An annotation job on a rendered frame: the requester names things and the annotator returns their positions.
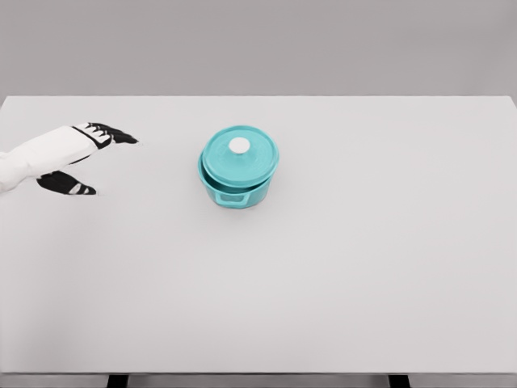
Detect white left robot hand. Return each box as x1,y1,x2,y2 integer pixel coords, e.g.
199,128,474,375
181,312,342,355
20,121,139,196

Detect teal pot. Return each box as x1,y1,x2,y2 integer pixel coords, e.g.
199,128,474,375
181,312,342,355
197,153,280,210

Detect teal lid with white knob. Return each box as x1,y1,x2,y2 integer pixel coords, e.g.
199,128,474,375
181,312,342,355
201,124,280,189

